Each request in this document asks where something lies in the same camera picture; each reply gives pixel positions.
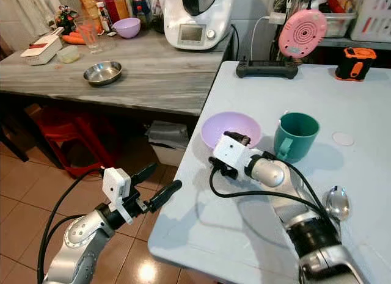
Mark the small flower pot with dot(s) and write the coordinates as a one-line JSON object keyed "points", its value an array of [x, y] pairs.
{"points": [[66, 17]]}

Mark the small purple bowl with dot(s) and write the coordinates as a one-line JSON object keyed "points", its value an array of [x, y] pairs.
{"points": [[127, 28]]}

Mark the orange and black device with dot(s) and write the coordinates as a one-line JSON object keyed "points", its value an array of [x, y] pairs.
{"points": [[355, 64]]}

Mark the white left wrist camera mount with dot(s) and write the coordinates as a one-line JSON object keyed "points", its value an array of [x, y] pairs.
{"points": [[115, 183]]}

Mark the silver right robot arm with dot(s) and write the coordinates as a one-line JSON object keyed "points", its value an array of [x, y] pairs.
{"points": [[311, 229]]}

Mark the pink round appliance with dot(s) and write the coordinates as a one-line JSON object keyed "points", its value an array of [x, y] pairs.
{"points": [[302, 33]]}

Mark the white round coaster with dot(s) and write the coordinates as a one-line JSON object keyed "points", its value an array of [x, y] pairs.
{"points": [[343, 138]]}

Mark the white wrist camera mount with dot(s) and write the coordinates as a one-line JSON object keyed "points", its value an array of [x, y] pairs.
{"points": [[232, 153], [115, 183]]}

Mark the white kitchen food processor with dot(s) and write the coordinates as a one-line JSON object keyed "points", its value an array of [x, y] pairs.
{"points": [[198, 21]]}

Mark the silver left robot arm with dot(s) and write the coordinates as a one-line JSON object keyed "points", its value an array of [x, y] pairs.
{"points": [[80, 238]]}

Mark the clear drinking glass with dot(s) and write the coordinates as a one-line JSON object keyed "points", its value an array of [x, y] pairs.
{"points": [[90, 37]]}

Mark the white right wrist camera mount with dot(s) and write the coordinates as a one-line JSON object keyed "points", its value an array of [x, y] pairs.
{"points": [[232, 153]]}

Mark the orange carrots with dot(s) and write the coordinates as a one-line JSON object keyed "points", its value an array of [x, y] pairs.
{"points": [[73, 38]]}

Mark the white plastic crate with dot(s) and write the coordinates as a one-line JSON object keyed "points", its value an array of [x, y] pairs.
{"points": [[372, 15]]}

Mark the white power adapter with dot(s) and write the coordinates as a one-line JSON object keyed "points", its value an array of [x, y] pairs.
{"points": [[277, 18]]}

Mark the large purple plastic bowl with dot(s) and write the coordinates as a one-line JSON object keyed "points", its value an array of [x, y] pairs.
{"points": [[220, 125]]}

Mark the white vegetable slicer box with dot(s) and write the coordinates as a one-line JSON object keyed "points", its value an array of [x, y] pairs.
{"points": [[41, 49]]}

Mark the red plastic stool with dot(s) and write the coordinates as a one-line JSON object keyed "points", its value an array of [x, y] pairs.
{"points": [[64, 134]]}

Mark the metal spoon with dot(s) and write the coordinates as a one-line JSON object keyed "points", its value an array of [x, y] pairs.
{"points": [[337, 203]]}

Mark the green plastic mug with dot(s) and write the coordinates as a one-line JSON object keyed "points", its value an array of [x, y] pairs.
{"points": [[299, 140]]}

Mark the white storage box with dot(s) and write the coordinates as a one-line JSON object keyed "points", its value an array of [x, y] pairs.
{"points": [[168, 146]]}

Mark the stainless steel bowl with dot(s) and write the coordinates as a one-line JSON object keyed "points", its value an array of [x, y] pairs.
{"points": [[102, 73]]}

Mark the small pale green container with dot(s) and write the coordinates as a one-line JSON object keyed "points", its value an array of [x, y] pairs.
{"points": [[68, 54]]}

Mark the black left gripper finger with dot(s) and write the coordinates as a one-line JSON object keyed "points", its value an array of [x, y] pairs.
{"points": [[166, 195], [146, 173]]}

